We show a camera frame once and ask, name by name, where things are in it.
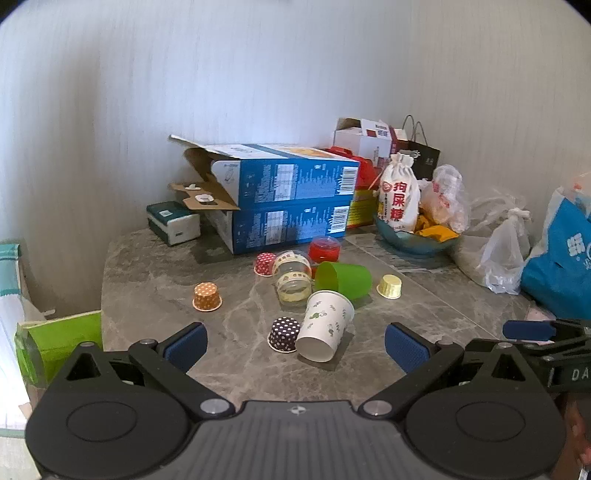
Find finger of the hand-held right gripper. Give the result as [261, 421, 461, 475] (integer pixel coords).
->
[502, 318, 591, 357]

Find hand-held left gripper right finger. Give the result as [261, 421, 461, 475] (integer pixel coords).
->
[357, 322, 546, 419]

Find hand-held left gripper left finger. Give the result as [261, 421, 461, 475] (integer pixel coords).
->
[48, 322, 233, 419]

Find orange polka dot paper cup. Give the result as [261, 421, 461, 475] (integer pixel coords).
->
[192, 282, 223, 313]

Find yellow paper cup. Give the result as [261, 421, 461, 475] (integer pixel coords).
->
[376, 274, 403, 300]

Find white printed paper cup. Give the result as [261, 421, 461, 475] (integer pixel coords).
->
[295, 290, 355, 363]

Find green plastic cup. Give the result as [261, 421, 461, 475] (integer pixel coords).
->
[315, 261, 373, 297]

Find purple polka dot paper cup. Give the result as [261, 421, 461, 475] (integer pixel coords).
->
[268, 316, 302, 354]

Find red polka dot paper cup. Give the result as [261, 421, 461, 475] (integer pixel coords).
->
[253, 252, 278, 277]

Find clear glass cup with band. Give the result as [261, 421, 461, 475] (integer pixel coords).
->
[276, 271, 313, 306]

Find clear labelled plastic cup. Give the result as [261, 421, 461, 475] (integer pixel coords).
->
[272, 250, 314, 279]

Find person's right hand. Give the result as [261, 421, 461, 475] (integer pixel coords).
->
[556, 396, 591, 480]

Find blue plastic bag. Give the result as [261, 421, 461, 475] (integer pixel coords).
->
[520, 172, 591, 320]

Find white plastic bag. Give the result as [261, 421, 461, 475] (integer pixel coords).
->
[453, 186, 533, 295]

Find blue glass bowl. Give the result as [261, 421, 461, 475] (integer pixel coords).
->
[373, 216, 463, 257]

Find orange snack packet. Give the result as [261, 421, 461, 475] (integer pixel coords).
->
[413, 222, 461, 243]

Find green white tissue pack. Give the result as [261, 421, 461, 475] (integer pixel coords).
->
[146, 202, 202, 247]

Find red plastic jar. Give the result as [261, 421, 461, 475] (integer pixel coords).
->
[308, 235, 342, 265]

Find yellow red box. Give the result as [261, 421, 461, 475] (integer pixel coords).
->
[346, 188, 384, 230]

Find blue cardboard box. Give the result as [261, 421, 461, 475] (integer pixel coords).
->
[203, 200, 355, 256]

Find clear plastic snack bag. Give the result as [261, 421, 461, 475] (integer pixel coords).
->
[418, 164, 471, 234]

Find black paper shopping bag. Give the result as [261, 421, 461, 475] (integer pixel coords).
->
[396, 115, 442, 182]

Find teal white packet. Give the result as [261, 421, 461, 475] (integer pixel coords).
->
[0, 240, 48, 324]

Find blue cardboard box open flaps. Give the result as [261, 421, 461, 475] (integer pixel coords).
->
[167, 134, 361, 212]

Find white red carton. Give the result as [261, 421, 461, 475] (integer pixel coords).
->
[333, 117, 399, 161]

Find white drawstring bag red print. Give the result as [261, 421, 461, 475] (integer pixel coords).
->
[378, 153, 421, 233]

